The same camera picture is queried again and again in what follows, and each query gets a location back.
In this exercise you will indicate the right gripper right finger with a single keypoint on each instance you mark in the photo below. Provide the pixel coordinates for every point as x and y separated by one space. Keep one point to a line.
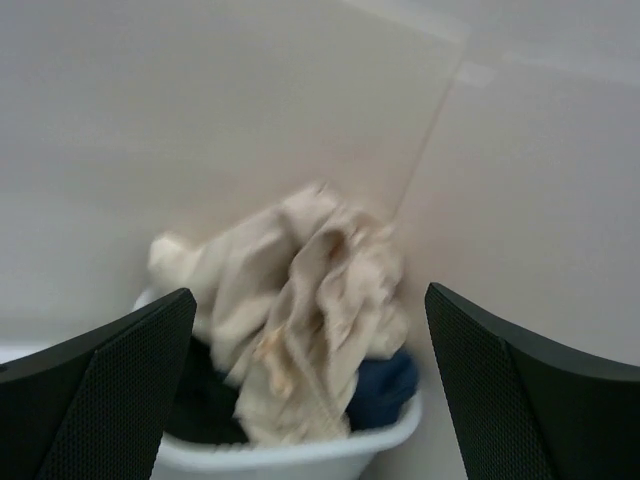
526 407

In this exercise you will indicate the navy blue trousers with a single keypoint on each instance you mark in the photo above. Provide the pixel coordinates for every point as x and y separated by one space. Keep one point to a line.
383 387

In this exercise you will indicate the black trousers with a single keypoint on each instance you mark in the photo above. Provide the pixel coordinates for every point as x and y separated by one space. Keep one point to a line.
204 405

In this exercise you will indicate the white laundry basket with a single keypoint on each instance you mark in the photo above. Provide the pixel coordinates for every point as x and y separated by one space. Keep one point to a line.
343 458

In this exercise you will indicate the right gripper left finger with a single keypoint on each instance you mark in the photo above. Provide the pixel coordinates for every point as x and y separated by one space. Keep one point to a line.
95 406

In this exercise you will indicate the beige trousers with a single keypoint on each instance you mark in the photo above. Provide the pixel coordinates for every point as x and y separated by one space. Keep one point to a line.
290 302

